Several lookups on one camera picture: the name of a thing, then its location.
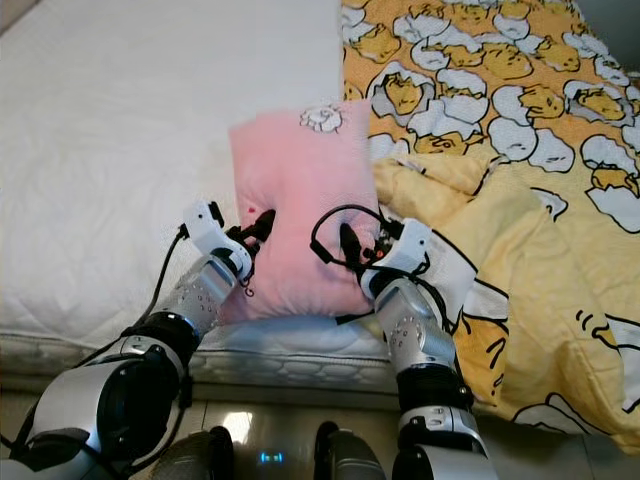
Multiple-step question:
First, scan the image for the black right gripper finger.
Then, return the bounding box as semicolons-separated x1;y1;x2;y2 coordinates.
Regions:
336;221;367;273

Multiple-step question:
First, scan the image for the pink plush pillow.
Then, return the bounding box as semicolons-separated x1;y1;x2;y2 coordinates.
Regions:
227;99;388;324

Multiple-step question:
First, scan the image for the yellow cartoon egg blanket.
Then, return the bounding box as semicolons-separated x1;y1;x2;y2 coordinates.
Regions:
339;0;640;441

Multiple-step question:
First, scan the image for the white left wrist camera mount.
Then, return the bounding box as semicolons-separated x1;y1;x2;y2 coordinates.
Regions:
181;199;257;283

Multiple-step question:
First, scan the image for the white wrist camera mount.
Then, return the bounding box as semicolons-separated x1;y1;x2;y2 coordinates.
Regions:
181;199;257;283
363;219;481;313

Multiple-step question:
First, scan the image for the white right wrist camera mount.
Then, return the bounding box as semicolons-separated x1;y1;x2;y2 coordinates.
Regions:
363;219;481;313

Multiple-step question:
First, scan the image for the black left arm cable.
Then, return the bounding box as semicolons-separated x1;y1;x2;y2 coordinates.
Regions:
60;222;191;471

